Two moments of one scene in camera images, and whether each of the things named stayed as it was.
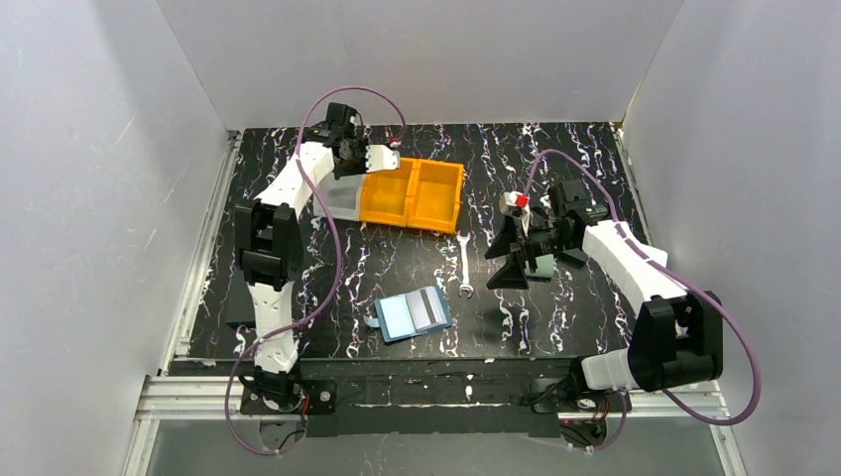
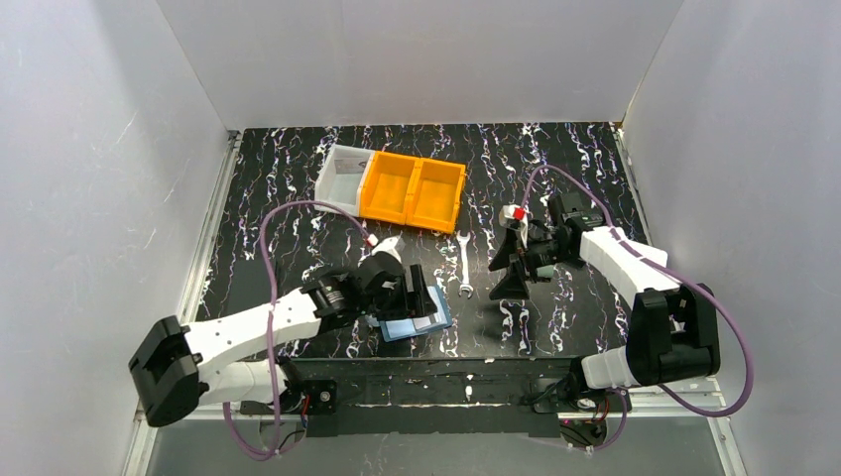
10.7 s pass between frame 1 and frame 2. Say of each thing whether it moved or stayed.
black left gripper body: moved
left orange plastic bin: stayed
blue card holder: stayed
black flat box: stayed
